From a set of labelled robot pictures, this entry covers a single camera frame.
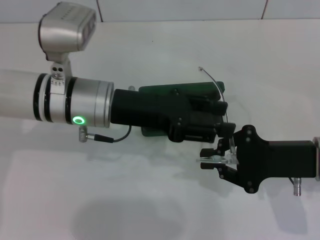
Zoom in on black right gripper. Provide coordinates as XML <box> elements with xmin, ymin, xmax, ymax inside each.
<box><xmin>200</xmin><ymin>124</ymin><xmax>317</xmax><ymax>195</ymax></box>

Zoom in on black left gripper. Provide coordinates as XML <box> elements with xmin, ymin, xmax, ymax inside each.
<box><xmin>111</xmin><ymin>88</ymin><xmax>236</xmax><ymax>143</ymax></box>

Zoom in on clear white glasses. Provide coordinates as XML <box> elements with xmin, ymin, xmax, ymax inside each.
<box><xmin>196</xmin><ymin>66</ymin><xmax>251</xmax><ymax>166</ymax></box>

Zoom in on green glasses case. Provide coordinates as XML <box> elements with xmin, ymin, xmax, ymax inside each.
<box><xmin>138</xmin><ymin>81</ymin><xmax>227</xmax><ymax>138</ymax></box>

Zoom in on right gripper cable with plug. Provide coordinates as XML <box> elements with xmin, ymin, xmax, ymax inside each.
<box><xmin>288</xmin><ymin>176</ymin><xmax>303</xmax><ymax>197</ymax></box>

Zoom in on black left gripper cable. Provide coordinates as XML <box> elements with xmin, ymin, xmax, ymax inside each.
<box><xmin>79</xmin><ymin>123</ymin><xmax>133</xmax><ymax>144</ymax></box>

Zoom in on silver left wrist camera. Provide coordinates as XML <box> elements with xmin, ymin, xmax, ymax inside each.
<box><xmin>37</xmin><ymin>1</ymin><xmax>98</xmax><ymax>87</ymax></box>

